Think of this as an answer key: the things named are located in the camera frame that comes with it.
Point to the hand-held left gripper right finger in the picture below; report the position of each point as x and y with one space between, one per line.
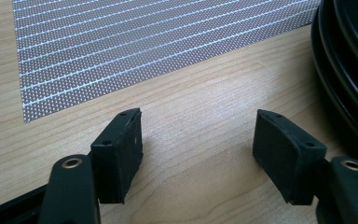
286 155

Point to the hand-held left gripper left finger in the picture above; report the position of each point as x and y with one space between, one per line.
118 155

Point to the grey striped woven placemat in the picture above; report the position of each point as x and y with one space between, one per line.
136 46

